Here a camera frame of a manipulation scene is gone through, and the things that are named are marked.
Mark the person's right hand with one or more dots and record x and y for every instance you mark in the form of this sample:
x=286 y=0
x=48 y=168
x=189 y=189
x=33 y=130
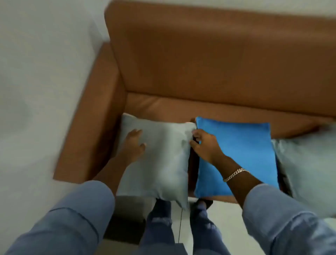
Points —
x=208 y=148

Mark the person's left hand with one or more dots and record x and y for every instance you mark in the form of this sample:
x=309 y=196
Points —
x=131 y=149

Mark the grey-backed floral cushion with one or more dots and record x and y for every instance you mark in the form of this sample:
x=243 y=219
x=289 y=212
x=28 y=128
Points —
x=162 y=163
x=309 y=170

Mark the blue-backed peacock-patterned cushion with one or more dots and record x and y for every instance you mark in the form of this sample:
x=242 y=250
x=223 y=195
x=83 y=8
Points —
x=244 y=147

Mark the brown leather sofa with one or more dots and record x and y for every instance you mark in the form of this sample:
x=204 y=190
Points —
x=210 y=65

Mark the person's right forearm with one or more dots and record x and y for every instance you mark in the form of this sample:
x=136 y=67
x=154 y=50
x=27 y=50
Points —
x=241 y=184

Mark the person's right leg in jeans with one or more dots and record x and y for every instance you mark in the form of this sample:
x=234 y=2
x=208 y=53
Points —
x=206 y=233

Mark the person's leg in jeans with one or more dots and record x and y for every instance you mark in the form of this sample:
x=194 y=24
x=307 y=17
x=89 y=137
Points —
x=206 y=233
x=157 y=231

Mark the person's left leg in jeans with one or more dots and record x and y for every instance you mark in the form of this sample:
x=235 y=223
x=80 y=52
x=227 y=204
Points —
x=157 y=231

